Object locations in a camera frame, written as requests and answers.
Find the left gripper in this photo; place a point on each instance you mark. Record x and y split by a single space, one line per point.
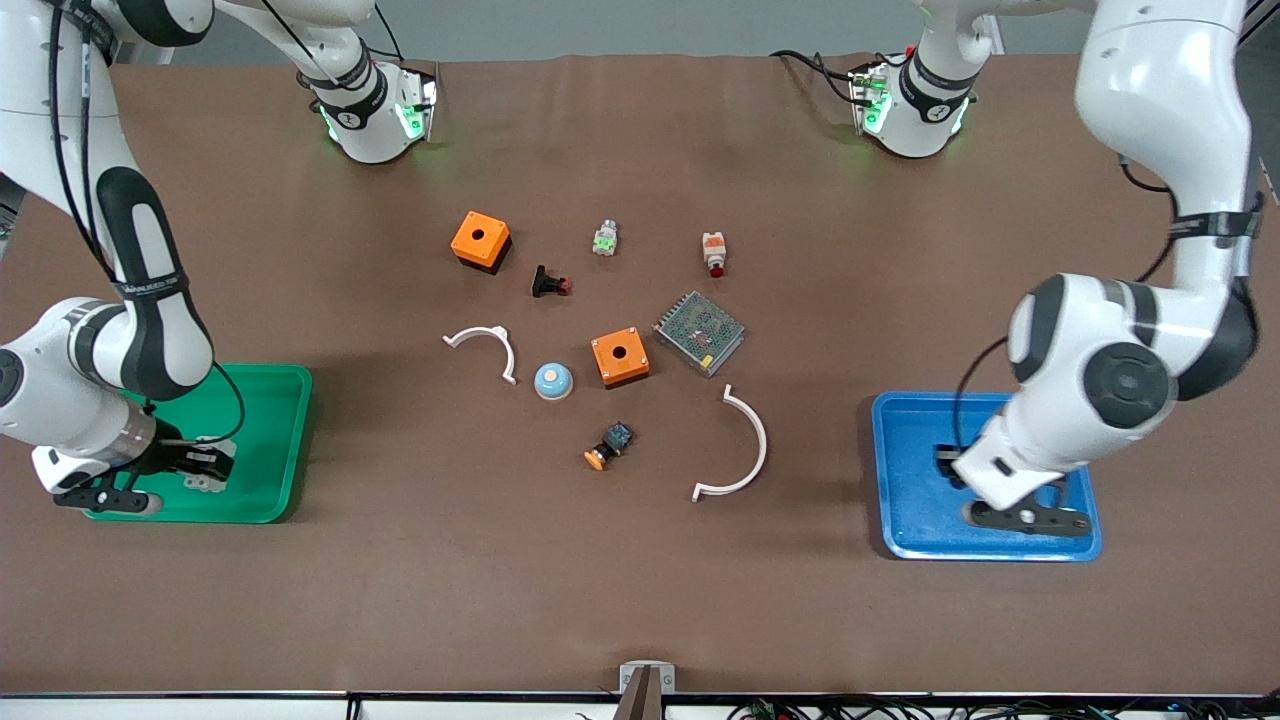
951 455

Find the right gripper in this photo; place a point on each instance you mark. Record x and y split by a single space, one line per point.
172 457

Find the white red circuit breaker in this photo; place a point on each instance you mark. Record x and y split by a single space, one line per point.
205 483

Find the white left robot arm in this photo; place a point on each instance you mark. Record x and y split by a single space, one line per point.
1130 380

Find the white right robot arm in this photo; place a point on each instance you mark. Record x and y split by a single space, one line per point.
150 300

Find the blue plastic tray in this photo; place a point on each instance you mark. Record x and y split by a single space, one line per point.
910 480

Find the green plastic tray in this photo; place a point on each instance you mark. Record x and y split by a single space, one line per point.
268 440

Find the large white pipe clamp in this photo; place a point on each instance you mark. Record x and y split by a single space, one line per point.
760 440

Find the metal mesh power supply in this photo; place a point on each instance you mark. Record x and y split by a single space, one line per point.
700 333

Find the small white pipe clamp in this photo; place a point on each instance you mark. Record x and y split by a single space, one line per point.
503 343

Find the orange mushroom button blue body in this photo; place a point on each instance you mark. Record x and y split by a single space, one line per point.
612 442

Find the orange button box black base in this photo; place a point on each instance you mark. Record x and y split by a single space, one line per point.
619 355
477 238

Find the blue dome buzzer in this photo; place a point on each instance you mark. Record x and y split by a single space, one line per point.
553 381

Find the black pushbutton with red end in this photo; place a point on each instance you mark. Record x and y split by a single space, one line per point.
546 282

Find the white table frame rail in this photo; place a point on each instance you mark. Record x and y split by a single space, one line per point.
200 710

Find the white and red pushbutton switch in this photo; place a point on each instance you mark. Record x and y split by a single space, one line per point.
714 252

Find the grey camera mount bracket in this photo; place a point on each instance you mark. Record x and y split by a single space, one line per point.
646 678

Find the green indicator switch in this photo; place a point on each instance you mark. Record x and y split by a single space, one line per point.
605 240

